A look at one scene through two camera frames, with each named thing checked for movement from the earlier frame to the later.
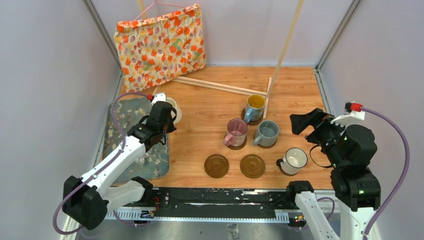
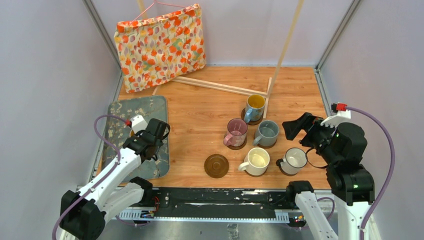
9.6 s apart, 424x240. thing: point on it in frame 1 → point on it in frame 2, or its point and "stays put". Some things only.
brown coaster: [265, 147] stays put
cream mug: [179, 114] → [256, 162]
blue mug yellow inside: [255, 108] stays put
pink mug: [237, 130] stays put
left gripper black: [171, 127] → [139, 134]
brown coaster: [216, 166] stays put
